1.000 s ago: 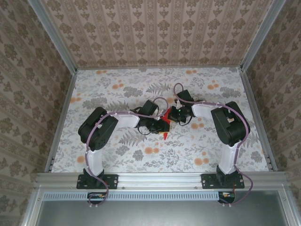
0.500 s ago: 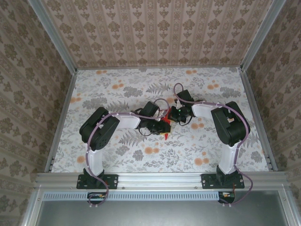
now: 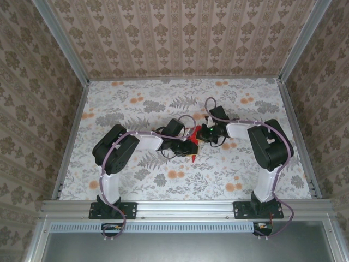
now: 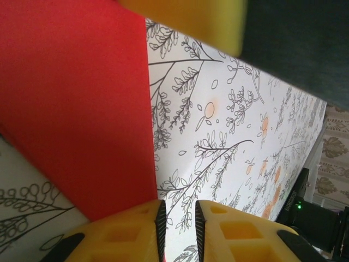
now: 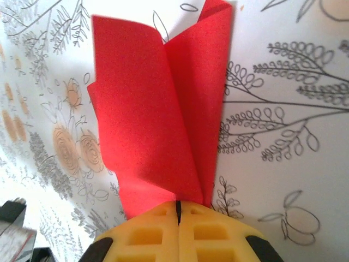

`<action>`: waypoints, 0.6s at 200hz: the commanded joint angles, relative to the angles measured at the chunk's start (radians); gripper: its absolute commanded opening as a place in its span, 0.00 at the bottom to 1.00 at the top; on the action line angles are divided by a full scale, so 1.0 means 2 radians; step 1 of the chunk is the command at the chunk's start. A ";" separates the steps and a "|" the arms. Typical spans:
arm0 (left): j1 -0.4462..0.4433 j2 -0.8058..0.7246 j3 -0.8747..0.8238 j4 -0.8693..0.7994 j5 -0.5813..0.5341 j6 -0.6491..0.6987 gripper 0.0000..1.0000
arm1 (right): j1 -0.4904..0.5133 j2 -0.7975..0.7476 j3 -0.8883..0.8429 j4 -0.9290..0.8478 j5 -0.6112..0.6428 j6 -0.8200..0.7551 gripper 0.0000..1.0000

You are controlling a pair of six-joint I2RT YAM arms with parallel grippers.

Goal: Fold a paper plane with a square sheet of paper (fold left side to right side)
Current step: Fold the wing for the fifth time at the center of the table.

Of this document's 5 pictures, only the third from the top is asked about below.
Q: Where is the red paper sheet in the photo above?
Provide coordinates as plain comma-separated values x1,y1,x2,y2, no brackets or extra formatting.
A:
187,124,203,164

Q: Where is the floral printed tablecloth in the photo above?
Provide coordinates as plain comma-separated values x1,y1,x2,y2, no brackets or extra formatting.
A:
58,78,314,201

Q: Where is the grey metal panel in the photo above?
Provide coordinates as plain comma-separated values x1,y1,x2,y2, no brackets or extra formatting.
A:
24,220,349,262

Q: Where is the black electronics board with connector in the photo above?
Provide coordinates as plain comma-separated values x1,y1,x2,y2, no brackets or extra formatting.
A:
252,221,274,237
100,222,123,237

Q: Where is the thin black right gripper cable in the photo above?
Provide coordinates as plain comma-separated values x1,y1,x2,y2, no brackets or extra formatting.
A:
209,135,229,148

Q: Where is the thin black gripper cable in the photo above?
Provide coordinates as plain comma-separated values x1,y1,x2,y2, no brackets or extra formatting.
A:
209,135,229,148
159,146,181,159

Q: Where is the thin black left gripper cable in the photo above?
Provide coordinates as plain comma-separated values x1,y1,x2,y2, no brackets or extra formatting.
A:
159,146,181,159

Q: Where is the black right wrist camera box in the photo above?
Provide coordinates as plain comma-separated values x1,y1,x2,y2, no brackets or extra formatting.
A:
209,106,230,123

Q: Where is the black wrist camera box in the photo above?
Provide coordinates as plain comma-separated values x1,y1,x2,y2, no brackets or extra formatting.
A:
209,106,230,123
166,117,185,136

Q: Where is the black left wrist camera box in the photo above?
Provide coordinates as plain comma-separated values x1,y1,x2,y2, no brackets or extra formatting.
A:
166,117,185,136

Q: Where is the aluminium frame rail with bases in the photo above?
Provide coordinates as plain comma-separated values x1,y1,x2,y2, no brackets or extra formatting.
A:
40,198,335,221

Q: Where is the thin aluminium table rail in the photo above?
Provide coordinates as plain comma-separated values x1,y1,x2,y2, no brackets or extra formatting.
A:
88,77,281,82

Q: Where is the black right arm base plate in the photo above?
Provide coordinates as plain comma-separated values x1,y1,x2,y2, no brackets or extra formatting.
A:
233,201,284,220

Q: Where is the white slotted cable duct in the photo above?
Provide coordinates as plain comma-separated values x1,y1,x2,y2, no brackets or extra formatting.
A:
50,221,274,233

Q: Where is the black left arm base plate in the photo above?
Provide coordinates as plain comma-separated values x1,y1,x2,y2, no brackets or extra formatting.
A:
88,201,138,220

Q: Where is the aluminium table side rail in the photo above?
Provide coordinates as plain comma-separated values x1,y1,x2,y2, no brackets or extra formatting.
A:
275,78,322,200
51,80,91,201

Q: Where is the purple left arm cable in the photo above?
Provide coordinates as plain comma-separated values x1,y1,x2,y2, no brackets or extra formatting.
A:
98,114,197,242

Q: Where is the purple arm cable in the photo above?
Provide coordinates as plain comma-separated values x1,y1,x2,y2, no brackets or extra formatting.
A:
98,114,197,242
204,97,296,241

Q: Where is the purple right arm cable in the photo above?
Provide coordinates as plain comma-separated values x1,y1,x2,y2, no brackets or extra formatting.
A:
204,97,296,241

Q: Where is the aluminium frame corner post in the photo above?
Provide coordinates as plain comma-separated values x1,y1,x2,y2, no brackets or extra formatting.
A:
277,0,334,84
32,0,91,85

